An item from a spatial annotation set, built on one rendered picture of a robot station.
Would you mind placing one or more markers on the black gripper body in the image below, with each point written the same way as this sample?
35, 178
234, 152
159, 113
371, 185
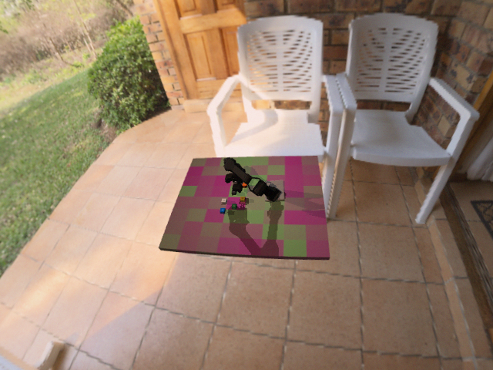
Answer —
238, 186

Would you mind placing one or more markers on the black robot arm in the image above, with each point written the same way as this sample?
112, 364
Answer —
272, 193

